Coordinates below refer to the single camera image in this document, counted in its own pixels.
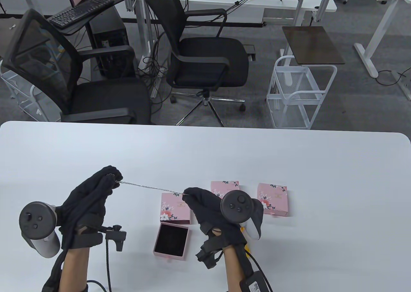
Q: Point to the pink floral box sleeve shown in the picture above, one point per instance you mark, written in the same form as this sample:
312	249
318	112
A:
276	199

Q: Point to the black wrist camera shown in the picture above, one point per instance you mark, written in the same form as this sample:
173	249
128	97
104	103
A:
117	237
208	255

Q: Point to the grey hand controller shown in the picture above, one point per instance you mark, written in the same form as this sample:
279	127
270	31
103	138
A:
35	219
236	205

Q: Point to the black computer tower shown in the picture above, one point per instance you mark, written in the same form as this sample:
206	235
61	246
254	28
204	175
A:
109	31

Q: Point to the person's right forearm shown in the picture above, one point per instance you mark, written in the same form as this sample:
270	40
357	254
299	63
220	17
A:
232	269

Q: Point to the person's right hand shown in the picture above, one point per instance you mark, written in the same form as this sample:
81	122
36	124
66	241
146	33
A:
205	208

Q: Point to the pink tray black lining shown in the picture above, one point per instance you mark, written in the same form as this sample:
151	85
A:
170	240

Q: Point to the dark brown wooden board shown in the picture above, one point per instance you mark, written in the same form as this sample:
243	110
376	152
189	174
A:
313	44

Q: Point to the pink floral gift box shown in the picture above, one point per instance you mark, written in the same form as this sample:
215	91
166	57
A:
175	208

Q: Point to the white desk foot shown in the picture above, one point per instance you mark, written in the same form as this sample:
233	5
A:
405	91

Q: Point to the black mesh office chair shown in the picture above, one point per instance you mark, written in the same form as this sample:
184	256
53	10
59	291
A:
106	99

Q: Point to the black chair chrome base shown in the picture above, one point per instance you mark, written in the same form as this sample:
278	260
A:
208	60

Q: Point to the person's left forearm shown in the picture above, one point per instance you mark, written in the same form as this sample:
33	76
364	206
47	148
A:
74	269

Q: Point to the person's left hand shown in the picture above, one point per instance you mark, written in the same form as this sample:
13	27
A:
86	199

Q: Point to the black keyboard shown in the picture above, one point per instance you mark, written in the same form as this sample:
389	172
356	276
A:
80	11

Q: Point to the black labelled forearm box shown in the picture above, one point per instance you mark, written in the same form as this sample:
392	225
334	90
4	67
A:
255	284

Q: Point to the yellow cleaning cloth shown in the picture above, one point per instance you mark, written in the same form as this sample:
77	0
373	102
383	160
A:
246	247

